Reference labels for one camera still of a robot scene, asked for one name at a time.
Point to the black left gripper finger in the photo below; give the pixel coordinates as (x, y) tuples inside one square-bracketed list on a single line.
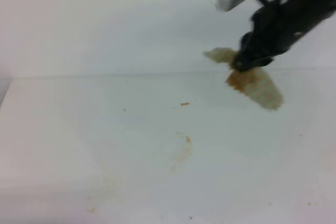
[(246, 61)]

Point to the green striped stained rag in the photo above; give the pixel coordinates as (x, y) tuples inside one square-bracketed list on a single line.
[(256, 84)]

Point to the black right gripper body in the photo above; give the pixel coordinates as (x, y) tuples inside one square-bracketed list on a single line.
[(278, 26)]

